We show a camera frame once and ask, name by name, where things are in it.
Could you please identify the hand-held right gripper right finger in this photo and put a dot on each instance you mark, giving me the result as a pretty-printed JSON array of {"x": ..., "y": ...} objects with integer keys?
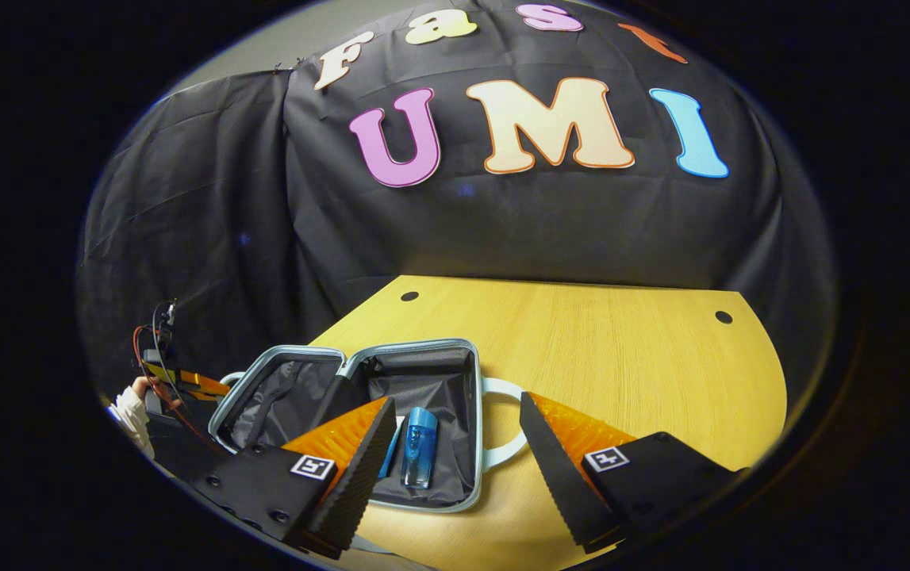
[{"x": 562, "y": 484}]

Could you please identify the white blue skin care tube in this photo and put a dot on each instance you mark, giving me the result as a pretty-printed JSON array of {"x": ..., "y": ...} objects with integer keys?
[{"x": 391, "y": 448}]

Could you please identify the light blue suitcase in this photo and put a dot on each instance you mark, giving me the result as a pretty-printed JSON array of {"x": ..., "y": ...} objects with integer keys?
[{"x": 431, "y": 381}]

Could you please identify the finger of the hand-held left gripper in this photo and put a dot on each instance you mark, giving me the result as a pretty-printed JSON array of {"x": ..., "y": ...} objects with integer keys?
[{"x": 197, "y": 382}]

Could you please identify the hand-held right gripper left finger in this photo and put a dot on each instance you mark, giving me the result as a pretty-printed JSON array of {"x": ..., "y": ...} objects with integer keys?
[{"x": 359, "y": 484}]

